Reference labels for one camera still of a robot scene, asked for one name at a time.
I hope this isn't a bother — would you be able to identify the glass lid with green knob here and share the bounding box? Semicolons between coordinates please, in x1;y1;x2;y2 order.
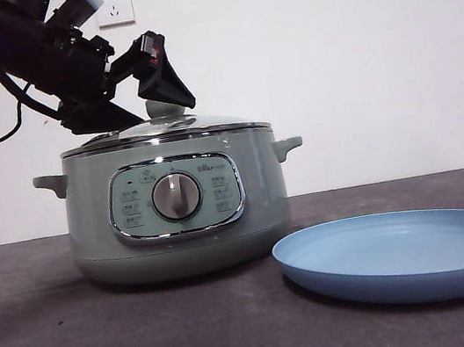
52;80;272;161

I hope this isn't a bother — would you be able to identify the sage green electric steamer pot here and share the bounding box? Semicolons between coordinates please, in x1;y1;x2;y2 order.
28;115;323;301

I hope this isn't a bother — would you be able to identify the blue round plate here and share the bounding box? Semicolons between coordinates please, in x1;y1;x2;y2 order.
267;198;464;329

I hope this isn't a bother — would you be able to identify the white wall power socket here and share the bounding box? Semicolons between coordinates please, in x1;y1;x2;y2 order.
94;0;136;30

